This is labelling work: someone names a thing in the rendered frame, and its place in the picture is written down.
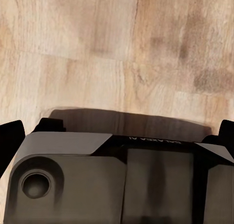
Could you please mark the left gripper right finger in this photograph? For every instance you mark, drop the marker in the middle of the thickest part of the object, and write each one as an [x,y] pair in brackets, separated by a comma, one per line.
[226,135]

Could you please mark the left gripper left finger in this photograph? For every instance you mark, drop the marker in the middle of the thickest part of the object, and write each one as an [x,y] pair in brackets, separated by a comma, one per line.
[12,136]

